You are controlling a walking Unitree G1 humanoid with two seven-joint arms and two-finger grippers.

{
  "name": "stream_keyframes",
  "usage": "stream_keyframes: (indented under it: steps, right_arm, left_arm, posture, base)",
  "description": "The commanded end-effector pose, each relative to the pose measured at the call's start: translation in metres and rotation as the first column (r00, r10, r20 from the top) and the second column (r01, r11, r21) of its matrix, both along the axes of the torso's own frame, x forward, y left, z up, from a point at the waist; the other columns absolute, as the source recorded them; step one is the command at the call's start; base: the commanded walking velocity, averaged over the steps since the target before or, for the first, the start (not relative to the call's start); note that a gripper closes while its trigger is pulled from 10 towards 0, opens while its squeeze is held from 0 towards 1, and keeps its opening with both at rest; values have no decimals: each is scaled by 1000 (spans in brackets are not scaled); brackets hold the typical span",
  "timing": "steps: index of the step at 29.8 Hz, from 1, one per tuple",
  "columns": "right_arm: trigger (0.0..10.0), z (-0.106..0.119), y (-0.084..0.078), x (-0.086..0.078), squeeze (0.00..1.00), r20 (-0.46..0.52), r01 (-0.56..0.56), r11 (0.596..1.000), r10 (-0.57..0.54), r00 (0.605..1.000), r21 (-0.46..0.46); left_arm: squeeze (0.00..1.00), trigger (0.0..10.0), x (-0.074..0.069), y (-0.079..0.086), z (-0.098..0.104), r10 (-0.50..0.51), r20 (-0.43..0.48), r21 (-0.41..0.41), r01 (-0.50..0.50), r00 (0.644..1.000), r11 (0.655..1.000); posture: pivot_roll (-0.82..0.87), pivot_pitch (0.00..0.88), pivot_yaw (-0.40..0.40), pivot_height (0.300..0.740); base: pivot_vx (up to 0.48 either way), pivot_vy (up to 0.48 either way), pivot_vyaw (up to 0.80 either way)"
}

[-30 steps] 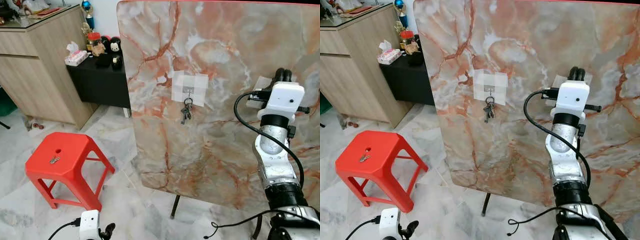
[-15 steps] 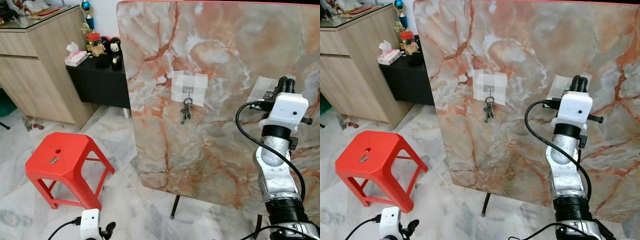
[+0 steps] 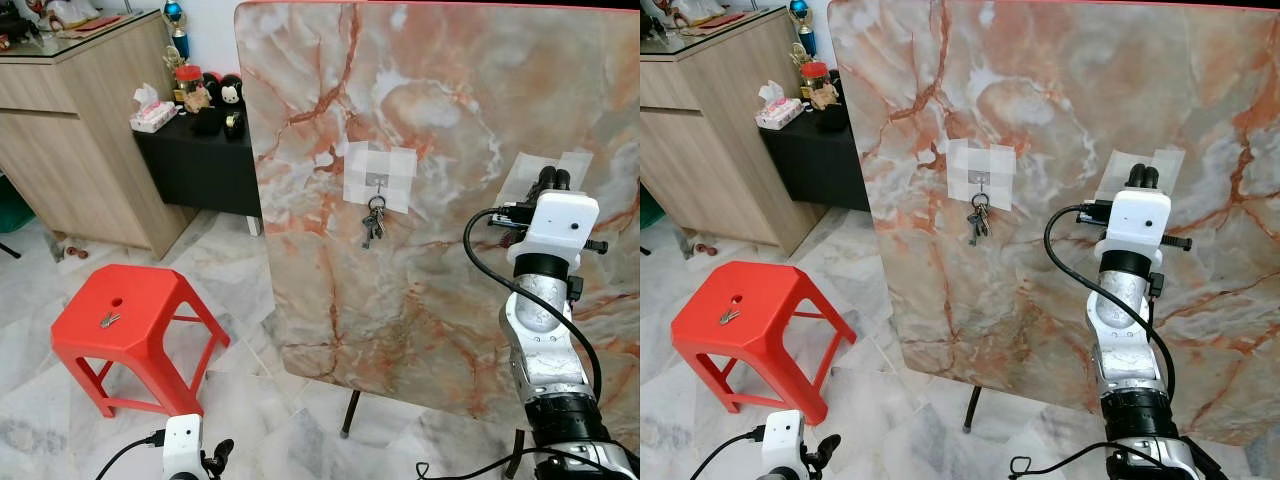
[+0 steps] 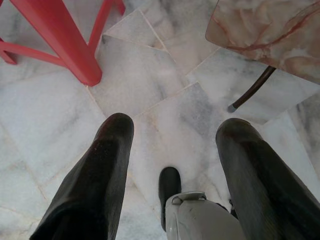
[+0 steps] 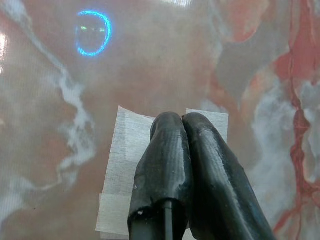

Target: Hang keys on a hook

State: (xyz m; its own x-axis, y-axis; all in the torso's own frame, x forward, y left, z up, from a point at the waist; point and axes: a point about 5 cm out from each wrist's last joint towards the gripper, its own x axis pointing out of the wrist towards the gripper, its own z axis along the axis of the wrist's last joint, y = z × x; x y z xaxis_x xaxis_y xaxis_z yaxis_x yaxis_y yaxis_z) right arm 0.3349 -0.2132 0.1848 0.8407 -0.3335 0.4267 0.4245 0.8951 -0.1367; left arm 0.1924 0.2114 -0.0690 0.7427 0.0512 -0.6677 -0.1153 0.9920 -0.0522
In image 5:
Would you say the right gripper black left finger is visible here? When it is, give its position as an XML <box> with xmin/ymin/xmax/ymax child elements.
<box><xmin>127</xmin><ymin>111</ymin><xmax>194</xmax><ymax>240</ymax></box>

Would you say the white tape strip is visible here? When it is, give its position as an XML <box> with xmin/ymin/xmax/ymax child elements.
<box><xmin>95</xmin><ymin>193</ymin><xmax>137</xmax><ymax>240</ymax></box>

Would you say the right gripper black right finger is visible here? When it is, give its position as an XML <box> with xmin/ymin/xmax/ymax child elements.
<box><xmin>182</xmin><ymin>112</ymin><xmax>276</xmax><ymax>240</ymax></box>

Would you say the white adhesive patch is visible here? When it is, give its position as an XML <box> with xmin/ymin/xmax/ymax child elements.
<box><xmin>103</xmin><ymin>105</ymin><xmax>230</xmax><ymax>199</ymax></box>

